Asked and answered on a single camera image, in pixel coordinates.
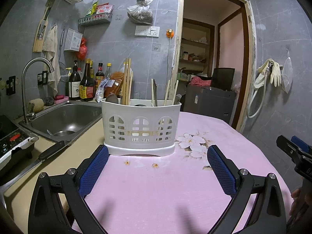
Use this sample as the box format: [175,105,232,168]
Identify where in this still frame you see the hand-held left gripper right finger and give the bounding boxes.
[207,144,286,234]

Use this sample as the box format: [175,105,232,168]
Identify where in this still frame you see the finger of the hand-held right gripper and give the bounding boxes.
[276,135,306,164]
[291,136,312,154]

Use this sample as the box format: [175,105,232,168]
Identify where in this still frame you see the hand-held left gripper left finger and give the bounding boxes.
[27,144,109,234]

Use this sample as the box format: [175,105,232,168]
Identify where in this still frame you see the white plastic utensil holder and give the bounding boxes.
[101,99,182,157]

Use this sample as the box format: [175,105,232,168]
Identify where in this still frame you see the person's right hand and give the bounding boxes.
[290,188,304,216]

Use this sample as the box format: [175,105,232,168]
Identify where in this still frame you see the steel sink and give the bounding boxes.
[19,99,103,144]

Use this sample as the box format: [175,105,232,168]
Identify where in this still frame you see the pink floral tablecloth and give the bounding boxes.
[71,112,296,234]

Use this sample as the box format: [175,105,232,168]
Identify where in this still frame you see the hanging clear bag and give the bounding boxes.
[281,57,293,93]

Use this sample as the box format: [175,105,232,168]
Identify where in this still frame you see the grey cabinet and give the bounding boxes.
[183,84,236,127]

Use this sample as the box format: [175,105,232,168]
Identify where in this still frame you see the cream rubber glove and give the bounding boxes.
[253,58,275,89]
[270,62,282,87]

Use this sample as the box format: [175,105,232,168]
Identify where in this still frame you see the blue white packet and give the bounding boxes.
[95,78,110,103]

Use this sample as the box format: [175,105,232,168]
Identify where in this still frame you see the loofah sponge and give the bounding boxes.
[27,98,45,113]

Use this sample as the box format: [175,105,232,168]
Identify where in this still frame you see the large soy sauce bottle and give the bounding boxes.
[79,58,95,102]

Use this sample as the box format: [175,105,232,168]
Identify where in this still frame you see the black induction cooker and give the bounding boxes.
[0,114,39,171]

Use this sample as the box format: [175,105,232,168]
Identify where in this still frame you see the dark pump bottle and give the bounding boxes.
[68,67,82,100]

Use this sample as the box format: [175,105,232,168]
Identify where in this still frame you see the red cloth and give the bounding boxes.
[190,76,212,87]

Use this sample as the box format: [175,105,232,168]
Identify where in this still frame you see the black monitor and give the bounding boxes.
[212,67,236,90]

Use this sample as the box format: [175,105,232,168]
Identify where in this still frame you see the orange packet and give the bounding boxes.
[104,71,126,98]

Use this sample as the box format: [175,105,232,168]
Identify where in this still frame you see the steel faucet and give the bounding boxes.
[21,57,55,125]

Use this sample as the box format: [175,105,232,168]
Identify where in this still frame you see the hanging metal skimmer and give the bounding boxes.
[58,28,67,83]

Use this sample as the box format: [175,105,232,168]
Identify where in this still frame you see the red plastic bag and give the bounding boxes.
[77,38,88,61]

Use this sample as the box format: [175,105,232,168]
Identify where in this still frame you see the beige towel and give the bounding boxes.
[42,24,61,89]

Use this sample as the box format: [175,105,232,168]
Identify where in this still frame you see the wooden shelf unit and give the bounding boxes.
[179,21,215,83]

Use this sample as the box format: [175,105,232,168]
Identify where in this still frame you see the wooden knife holder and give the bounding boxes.
[32,0,55,53]

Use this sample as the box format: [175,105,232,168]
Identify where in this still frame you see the yellow green snack packet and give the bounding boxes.
[86,1,98,17]

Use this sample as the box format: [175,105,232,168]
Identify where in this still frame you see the red white snack packet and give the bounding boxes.
[96,3,114,14]

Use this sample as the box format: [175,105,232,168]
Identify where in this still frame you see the hanging plastic bag dried goods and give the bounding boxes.
[127,0,154,25]

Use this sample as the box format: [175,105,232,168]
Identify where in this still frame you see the black handled kitchen knife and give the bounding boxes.
[0,140,66,184]

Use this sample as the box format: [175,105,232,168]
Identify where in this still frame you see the white hose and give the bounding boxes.
[246,63,271,119]

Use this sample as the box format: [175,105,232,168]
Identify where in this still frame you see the door frame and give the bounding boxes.
[171,0,256,134]

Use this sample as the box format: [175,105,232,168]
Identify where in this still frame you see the black wall outlet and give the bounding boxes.
[6,75,16,96]
[38,70,48,86]

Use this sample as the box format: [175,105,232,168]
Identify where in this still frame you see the white cable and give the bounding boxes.
[166,39,174,83]

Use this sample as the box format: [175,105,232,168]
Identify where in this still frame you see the white wall box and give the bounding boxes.
[64,28,84,52]

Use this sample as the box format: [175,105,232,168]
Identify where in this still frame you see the white wall socket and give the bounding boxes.
[135,25,160,38]

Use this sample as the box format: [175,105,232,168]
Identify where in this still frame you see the grey wall rack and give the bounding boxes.
[78,12,114,26]

